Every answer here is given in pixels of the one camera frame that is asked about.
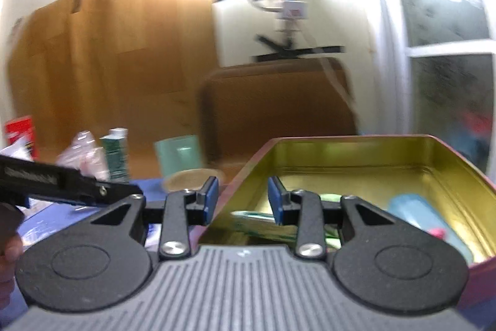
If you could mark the green carton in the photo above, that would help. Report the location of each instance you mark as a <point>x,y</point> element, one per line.
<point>115,156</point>

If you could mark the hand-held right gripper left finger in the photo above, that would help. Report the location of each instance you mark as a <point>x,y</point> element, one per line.
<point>211,195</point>

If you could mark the person's left hand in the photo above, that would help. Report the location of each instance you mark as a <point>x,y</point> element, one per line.
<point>11,257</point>

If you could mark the window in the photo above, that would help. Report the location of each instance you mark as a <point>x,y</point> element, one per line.
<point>445,44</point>

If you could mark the brown armchair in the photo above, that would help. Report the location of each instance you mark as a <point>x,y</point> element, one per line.
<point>279,110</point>

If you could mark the black stand with device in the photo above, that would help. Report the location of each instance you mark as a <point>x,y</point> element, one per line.
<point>283,44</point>

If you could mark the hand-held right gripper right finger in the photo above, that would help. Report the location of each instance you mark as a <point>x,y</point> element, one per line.
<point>276,199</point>

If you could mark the red box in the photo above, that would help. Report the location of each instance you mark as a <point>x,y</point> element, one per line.
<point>21,135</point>

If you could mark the round wooden lid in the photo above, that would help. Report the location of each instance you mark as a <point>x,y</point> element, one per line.
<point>190,179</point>

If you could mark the brown wooden wardrobe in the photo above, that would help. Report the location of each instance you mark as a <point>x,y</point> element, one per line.
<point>116,63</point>

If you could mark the gold-lined tin box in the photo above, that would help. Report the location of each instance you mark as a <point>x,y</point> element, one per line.
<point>387,168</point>

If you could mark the light blue soft pouch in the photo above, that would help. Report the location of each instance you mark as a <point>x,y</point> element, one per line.
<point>426,218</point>

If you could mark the clear plastic packet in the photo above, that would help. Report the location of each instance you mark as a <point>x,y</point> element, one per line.
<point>83,156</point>

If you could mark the teal cup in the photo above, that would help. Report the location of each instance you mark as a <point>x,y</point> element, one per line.
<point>179,154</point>

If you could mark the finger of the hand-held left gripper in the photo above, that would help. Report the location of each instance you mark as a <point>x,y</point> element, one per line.
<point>116,193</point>

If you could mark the blue printed mat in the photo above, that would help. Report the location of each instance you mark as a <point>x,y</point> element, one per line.
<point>42,222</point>

